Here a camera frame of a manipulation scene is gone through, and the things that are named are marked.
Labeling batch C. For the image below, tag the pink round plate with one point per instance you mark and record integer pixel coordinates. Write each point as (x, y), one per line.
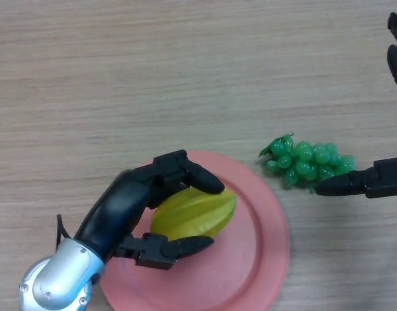
(250, 243)

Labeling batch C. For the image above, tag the yellow starfruit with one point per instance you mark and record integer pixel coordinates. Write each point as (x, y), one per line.
(195, 210)

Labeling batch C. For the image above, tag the green grape bunch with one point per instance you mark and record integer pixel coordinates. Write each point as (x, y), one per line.
(305, 155)

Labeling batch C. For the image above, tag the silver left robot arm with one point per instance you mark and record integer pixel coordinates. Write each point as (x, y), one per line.
(59, 278)

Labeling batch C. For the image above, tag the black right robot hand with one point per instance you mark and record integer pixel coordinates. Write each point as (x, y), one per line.
(382, 181)

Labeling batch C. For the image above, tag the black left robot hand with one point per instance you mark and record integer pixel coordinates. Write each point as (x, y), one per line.
(117, 207)

